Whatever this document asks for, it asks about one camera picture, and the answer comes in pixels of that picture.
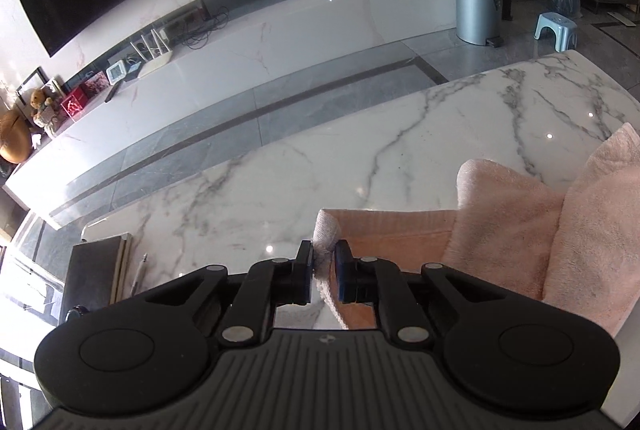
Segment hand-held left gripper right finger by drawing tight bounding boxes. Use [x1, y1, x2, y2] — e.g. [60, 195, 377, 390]
[334, 240, 457, 344]

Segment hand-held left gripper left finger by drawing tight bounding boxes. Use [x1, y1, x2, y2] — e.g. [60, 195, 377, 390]
[186, 240, 315, 344]

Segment pink towel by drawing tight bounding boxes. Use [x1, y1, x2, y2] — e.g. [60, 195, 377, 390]
[312, 122, 640, 338]

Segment pen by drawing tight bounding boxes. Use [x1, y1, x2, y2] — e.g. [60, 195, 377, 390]
[131, 253, 149, 297]

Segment dark notebook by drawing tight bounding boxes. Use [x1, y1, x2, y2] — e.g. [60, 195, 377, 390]
[59, 234, 134, 326]

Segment white marble tv cabinet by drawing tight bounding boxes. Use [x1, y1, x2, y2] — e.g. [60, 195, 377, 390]
[4, 0, 466, 231]

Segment white wifi router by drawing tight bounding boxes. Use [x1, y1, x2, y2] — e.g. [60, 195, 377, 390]
[131, 26, 174, 79]

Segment pink floral box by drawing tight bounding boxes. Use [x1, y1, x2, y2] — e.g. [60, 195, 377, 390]
[80, 71, 111, 102]

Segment red box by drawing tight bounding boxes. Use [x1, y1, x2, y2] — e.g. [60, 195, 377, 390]
[60, 86, 90, 124]

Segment silver pedal trash bin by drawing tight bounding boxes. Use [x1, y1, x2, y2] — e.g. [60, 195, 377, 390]
[454, 0, 504, 47]

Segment brown teddy bear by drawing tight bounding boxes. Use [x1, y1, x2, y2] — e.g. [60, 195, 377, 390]
[29, 89, 57, 129]

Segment brown round plush toy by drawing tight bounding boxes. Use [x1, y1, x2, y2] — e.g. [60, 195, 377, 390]
[0, 110, 32, 165]

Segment small blue plastic stool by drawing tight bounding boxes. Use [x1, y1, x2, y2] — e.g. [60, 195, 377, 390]
[533, 11, 579, 52]

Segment black cables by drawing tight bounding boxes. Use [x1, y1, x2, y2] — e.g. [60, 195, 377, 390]
[176, 6, 231, 50]

